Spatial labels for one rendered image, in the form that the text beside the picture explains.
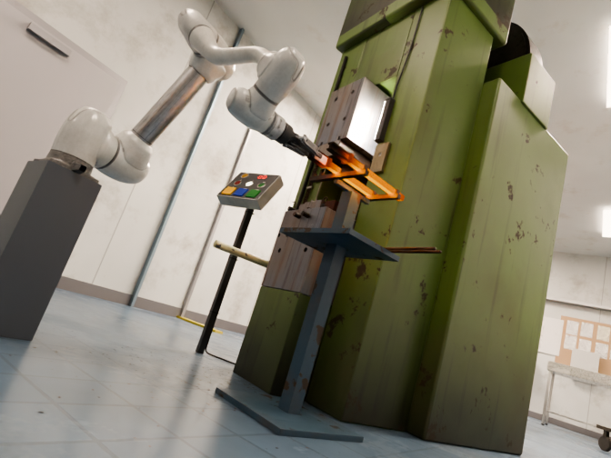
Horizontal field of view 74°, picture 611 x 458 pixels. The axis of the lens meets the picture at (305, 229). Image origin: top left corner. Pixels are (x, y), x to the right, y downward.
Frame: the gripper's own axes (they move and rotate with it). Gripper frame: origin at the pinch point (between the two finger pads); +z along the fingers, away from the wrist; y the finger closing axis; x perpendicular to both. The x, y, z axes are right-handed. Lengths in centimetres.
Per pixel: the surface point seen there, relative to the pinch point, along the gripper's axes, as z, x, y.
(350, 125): 44, 50, -40
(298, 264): 38, -34, -39
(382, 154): 54, 34, -20
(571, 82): 332, 281, -39
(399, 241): 62, -11, -2
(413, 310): 83, -39, 0
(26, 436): -65, -94, 32
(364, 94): 47, 72, -40
